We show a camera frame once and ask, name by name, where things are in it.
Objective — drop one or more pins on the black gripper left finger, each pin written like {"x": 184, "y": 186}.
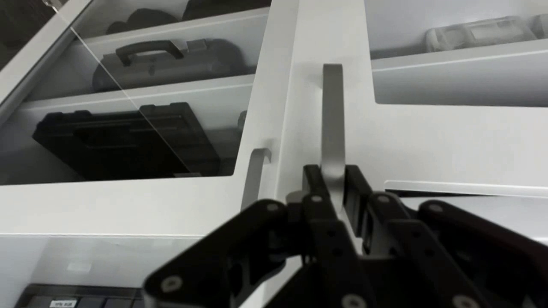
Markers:
{"x": 258, "y": 257}

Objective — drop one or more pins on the black tool case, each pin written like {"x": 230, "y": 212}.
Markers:
{"x": 114, "y": 142}

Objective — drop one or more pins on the grey plastic tool case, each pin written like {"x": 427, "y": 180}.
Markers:
{"x": 189, "y": 62}

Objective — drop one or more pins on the black drawer organizer white labels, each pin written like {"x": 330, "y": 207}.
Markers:
{"x": 69, "y": 298}

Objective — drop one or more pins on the light grey plastic case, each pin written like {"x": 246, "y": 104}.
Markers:
{"x": 480, "y": 32}

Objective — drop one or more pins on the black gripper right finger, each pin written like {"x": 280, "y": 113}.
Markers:
{"x": 468, "y": 262}

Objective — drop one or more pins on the white display cabinet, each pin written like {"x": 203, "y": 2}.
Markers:
{"x": 456, "y": 79}

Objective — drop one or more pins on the black soft bag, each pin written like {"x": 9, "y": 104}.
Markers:
{"x": 148, "y": 17}

